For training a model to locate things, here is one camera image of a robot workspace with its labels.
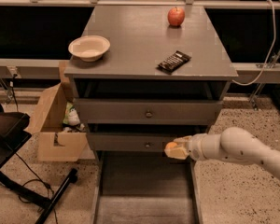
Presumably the grey middle drawer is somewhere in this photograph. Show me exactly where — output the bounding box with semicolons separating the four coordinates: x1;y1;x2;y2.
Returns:
86;131;209;154

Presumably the grey top drawer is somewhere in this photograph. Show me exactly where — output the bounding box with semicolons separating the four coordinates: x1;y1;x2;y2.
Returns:
75;99;222;125

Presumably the small orange fruit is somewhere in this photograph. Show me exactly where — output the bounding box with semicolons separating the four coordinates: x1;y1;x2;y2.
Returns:
165;142;177;149

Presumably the white hanging cable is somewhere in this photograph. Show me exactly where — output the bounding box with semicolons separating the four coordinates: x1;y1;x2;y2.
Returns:
231;0;280;87

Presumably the grey wooden drawer cabinet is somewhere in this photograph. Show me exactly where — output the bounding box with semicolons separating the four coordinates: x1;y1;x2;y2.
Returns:
63;5;239;166

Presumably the green white plush toy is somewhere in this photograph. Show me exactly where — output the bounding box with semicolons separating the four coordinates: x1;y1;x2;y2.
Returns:
63;103;80;126

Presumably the black floor cable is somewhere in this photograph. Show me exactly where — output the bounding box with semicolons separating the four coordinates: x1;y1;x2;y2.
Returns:
8;74;60;224

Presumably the red apple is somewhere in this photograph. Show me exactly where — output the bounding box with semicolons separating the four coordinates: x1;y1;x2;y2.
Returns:
167;7;185;27

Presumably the black snack bar packet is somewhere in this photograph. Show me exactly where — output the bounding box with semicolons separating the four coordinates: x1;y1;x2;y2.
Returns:
158;50;191;73

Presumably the cardboard box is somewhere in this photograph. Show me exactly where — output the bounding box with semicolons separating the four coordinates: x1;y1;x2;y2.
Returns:
26;62;88;161

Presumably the black stand leg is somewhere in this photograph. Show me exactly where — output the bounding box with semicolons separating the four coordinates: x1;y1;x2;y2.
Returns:
35;169;77;224

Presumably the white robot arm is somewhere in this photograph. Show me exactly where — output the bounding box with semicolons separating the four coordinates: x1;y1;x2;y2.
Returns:
164;127;280;180

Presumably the grey open bottom drawer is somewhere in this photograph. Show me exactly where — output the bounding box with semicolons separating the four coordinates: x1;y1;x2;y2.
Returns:
91;151;203;224

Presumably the black chair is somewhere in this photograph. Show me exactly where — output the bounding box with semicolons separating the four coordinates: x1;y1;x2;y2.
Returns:
0;98;33;177

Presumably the white bowl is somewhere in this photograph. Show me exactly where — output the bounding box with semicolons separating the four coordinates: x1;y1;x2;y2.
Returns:
68;35;110;62

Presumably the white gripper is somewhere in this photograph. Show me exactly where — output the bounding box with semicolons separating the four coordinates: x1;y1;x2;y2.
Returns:
164;133;221;161

